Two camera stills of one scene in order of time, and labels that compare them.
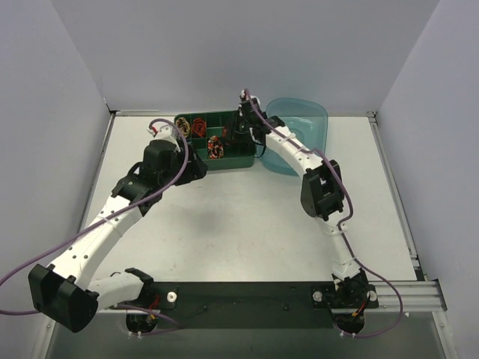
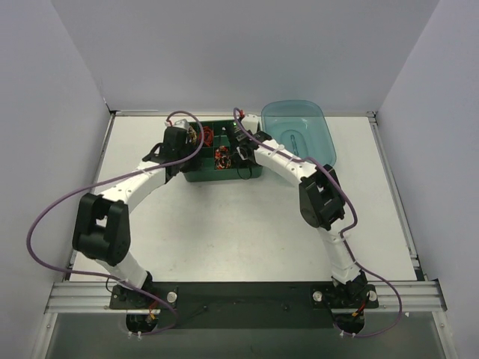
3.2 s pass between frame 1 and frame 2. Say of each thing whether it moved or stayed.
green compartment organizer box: moved
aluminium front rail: stayed
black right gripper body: moved
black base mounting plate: stayed
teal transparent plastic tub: stayed
